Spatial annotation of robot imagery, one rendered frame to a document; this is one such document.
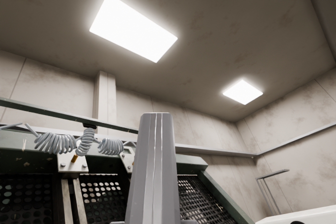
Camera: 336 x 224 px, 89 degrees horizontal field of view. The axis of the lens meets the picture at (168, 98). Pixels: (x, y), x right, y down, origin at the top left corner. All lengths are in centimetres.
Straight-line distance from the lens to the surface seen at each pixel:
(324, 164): 630
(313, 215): 256
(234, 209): 136
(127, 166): 85
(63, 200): 69
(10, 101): 68
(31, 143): 80
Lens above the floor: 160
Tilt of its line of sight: 35 degrees up
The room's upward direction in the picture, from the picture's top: 14 degrees counter-clockwise
